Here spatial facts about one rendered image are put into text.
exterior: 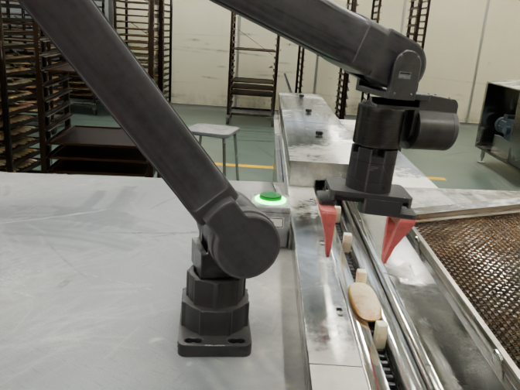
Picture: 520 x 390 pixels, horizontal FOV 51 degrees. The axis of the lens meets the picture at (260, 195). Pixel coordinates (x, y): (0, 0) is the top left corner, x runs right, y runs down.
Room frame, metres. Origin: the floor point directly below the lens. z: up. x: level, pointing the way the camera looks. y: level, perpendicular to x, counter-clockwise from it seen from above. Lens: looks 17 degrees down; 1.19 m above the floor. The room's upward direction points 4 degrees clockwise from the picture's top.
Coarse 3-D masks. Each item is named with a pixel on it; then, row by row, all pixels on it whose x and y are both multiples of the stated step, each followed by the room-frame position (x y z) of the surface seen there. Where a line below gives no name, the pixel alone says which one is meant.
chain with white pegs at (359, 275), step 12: (288, 84) 3.49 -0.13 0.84; (324, 180) 1.25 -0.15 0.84; (336, 228) 0.93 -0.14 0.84; (348, 240) 0.83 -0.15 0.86; (348, 252) 0.83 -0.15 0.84; (348, 264) 0.79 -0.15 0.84; (360, 276) 0.69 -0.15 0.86; (372, 324) 0.61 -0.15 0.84; (384, 324) 0.55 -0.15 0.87; (372, 336) 0.57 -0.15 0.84; (384, 336) 0.55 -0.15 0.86; (384, 348) 0.55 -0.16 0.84; (384, 360) 0.53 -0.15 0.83; (384, 372) 0.50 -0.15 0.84; (396, 384) 0.48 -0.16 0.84
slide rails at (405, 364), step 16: (352, 224) 0.93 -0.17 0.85; (336, 240) 0.85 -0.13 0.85; (352, 240) 0.86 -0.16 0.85; (336, 256) 0.78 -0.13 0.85; (368, 256) 0.79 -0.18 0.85; (368, 272) 0.73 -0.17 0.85; (384, 304) 0.64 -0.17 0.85; (368, 336) 0.56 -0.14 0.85; (400, 336) 0.56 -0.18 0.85; (368, 352) 0.52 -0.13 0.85; (400, 352) 0.53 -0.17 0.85; (368, 368) 0.49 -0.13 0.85; (400, 368) 0.50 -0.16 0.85; (416, 368) 0.50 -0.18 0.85; (384, 384) 0.47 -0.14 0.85; (416, 384) 0.47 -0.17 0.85
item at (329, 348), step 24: (288, 192) 1.08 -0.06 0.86; (312, 192) 1.08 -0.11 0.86; (312, 216) 0.93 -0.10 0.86; (312, 240) 0.81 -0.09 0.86; (312, 264) 0.72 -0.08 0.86; (312, 288) 0.64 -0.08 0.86; (336, 288) 0.65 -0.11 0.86; (312, 312) 0.58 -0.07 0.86; (336, 312) 0.59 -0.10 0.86; (312, 336) 0.53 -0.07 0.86; (336, 336) 0.53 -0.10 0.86; (312, 360) 0.48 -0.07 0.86; (336, 360) 0.49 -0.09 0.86; (360, 360) 0.49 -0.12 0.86; (312, 384) 0.44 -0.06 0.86; (336, 384) 0.45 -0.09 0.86; (360, 384) 0.45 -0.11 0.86
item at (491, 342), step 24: (432, 216) 0.86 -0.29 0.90; (456, 216) 0.86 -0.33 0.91; (480, 216) 0.85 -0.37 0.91; (432, 240) 0.78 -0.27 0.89; (480, 240) 0.76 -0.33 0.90; (432, 264) 0.69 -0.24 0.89; (456, 264) 0.69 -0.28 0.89; (480, 264) 0.68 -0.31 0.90; (504, 264) 0.67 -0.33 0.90; (456, 288) 0.60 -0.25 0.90; (480, 288) 0.61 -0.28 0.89; (504, 288) 0.61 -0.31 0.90; (504, 312) 0.55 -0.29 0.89; (504, 336) 0.51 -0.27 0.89; (504, 360) 0.45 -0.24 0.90
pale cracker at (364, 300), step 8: (352, 288) 0.66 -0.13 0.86; (360, 288) 0.66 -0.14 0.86; (368, 288) 0.66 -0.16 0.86; (352, 296) 0.64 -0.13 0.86; (360, 296) 0.63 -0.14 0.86; (368, 296) 0.63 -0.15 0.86; (376, 296) 0.64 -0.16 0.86; (352, 304) 0.62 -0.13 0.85; (360, 304) 0.61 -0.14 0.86; (368, 304) 0.61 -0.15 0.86; (376, 304) 0.62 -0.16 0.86; (360, 312) 0.60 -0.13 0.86; (368, 312) 0.60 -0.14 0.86; (376, 312) 0.60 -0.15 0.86; (368, 320) 0.59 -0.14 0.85
